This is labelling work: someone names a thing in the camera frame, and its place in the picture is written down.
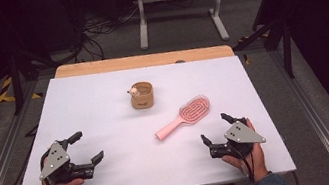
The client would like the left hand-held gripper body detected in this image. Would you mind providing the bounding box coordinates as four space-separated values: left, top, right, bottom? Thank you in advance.
32 134 98 185

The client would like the yellow and black floor tape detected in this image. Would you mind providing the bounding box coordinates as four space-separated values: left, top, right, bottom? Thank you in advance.
236 31 276 67
0 71 44 106

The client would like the person's right hand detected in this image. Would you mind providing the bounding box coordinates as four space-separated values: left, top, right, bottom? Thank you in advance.
215 116 272 185

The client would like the white table board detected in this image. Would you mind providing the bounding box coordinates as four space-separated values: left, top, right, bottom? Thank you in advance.
0 40 298 185

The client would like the black metal stand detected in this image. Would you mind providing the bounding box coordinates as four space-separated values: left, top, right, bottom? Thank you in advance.
2 44 67 118
228 14 300 88

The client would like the bundle of black floor cables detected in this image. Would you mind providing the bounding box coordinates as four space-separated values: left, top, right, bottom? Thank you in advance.
59 0 159 66

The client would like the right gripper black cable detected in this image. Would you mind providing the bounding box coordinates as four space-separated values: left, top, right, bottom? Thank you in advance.
227 140 259 185

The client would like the brown cup with animal figure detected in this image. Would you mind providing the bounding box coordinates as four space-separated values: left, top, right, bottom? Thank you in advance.
126 79 157 112

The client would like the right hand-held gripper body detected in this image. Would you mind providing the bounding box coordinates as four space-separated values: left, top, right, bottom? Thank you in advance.
204 113 269 164

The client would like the wooden table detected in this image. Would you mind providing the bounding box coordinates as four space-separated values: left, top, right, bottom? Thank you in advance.
53 36 236 87

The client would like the pink hairbrush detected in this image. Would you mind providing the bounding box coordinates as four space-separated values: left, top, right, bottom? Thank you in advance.
149 93 216 143

